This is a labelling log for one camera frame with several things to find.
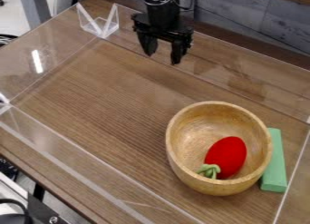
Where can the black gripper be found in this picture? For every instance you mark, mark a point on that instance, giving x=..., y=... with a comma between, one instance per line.
x=160, y=23

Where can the red plush strawberry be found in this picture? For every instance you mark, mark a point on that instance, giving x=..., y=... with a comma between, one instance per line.
x=224, y=158

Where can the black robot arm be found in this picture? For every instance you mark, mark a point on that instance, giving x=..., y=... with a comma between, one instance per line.
x=160, y=23

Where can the wooden bowl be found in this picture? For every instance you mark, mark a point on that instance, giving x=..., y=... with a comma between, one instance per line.
x=196, y=127

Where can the green rectangular block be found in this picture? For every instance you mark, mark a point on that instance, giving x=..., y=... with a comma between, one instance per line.
x=273, y=179

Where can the black table leg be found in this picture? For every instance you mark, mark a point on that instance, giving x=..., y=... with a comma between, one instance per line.
x=38, y=192

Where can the clear acrylic corner bracket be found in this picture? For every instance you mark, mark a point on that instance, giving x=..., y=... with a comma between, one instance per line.
x=98, y=26

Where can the clear acrylic enclosure wall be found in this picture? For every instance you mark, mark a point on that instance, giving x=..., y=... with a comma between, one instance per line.
x=85, y=104

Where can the grey post top left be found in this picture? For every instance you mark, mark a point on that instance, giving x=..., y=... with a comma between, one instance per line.
x=36, y=12

